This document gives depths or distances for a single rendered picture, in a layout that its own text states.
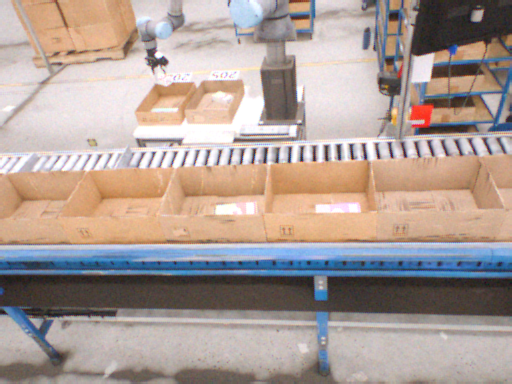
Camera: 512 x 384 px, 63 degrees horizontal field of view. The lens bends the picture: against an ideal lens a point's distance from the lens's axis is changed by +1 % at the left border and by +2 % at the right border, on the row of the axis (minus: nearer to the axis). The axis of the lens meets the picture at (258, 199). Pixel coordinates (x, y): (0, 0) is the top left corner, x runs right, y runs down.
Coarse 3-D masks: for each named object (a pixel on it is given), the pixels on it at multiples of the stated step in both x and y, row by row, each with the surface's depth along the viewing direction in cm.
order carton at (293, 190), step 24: (288, 168) 167; (312, 168) 165; (336, 168) 164; (360, 168) 163; (288, 192) 175; (312, 192) 174; (336, 192) 172; (360, 192) 171; (264, 216) 146; (288, 216) 144; (312, 216) 143; (336, 216) 142; (360, 216) 141; (288, 240) 153; (312, 240) 151; (336, 240) 150; (360, 240) 149
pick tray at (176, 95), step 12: (156, 84) 282; (180, 84) 279; (192, 84) 276; (156, 96) 283; (168, 96) 284; (180, 96) 282; (144, 108) 267; (156, 108) 274; (180, 108) 254; (144, 120) 257; (156, 120) 256; (168, 120) 254; (180, 120) 254
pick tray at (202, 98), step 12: (204, 84) 278; (216, 84) 276; (228, 84) 274; (240, 84) 265; (192, 96) 261; (204, 96) 278; (240, 96) 266; (192, 108) 261; (228, 108) 244; (192, 120) 253; (204, 120) 251; (216, 120) 250; (228, 120) 248
